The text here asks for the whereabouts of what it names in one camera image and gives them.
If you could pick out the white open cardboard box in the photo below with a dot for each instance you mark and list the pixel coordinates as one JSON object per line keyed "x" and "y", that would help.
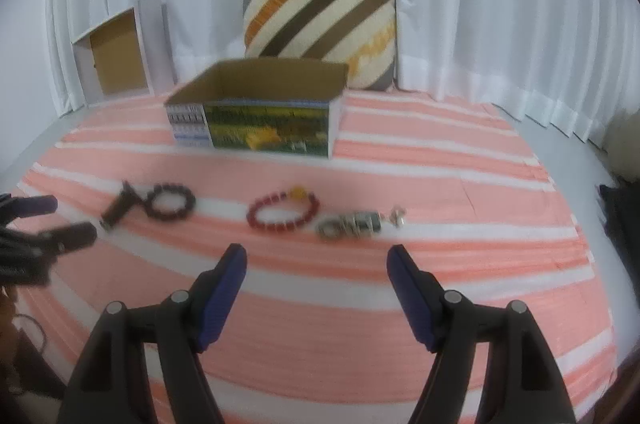
{"x": 120, "y": 53}

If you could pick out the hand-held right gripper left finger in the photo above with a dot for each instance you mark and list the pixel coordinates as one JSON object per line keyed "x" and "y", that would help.
{"x": 220, "y": 299}

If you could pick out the printed cardboard box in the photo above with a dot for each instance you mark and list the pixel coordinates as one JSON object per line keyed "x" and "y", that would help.
{"x": 265, "y": 128}

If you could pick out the beige fluffy cloth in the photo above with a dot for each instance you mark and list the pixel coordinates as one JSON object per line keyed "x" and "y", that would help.
{"x": 625, "y": 143}

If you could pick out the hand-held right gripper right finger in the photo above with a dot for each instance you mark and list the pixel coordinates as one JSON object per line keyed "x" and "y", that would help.
{"x": 415, "y": 299}

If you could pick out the white curtain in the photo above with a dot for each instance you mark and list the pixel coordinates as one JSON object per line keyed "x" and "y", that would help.
{"x": 500, "y": 3}

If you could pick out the striped cushion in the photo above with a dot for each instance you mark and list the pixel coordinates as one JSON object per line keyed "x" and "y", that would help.
{"x": 320, "y": 13}

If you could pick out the pink white striped blanket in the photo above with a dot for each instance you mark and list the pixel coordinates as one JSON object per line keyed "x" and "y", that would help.
{"x": 325, "y": 294}

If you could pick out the dark cloth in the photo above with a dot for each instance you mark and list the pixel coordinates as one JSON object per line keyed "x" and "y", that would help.
{"x": 620, "y": 214}

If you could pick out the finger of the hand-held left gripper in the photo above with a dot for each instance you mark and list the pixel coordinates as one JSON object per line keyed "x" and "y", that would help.
{"x": 32, "y": 205}
{"x": 70, "y": 236}

